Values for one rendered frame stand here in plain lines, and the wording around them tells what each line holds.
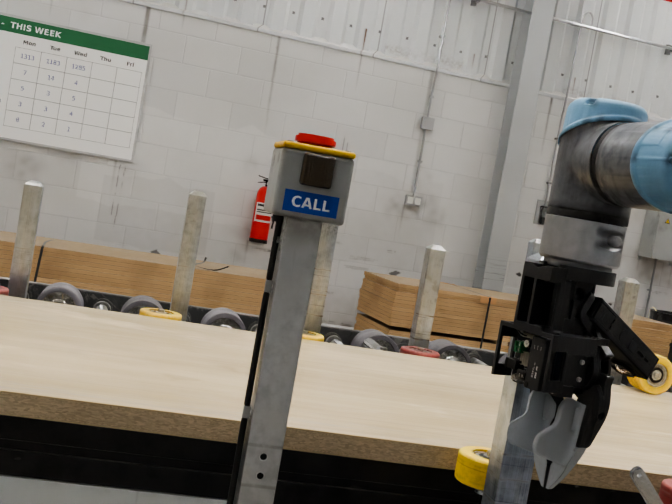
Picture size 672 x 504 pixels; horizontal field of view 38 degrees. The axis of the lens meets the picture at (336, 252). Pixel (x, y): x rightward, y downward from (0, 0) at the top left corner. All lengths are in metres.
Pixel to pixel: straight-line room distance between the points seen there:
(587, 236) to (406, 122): 7.61
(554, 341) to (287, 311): 0.25
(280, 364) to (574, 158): 0.34
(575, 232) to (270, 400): 0.33
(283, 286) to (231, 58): 7.21
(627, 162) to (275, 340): 0.36
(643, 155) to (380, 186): 7.62
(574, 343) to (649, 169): 0.18
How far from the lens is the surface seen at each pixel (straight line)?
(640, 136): 0.85
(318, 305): 2.07
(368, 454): 1.21
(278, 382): 0.96
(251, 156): 8.12
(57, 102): 7.94
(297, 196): 0.92
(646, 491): 1.04
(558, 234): 0.92
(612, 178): 0.87
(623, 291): 2.29
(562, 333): 0.92
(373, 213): 8.41
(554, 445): 0.95
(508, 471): 1.04
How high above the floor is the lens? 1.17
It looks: 3 degrees down
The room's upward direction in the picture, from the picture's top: 10 degrees clockwise
